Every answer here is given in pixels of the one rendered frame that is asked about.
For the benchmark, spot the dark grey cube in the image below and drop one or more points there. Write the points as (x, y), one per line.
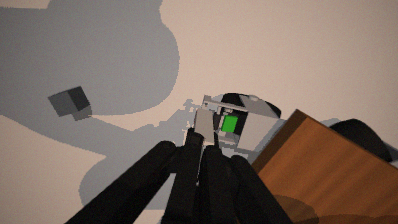
(69, 101)

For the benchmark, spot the brown wooden dolly with caster wheels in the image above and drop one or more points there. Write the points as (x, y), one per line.
(317, 175)

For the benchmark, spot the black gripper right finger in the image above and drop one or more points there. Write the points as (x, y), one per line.
(219, 186)

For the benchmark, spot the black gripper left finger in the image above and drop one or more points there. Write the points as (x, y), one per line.
(124, 199)

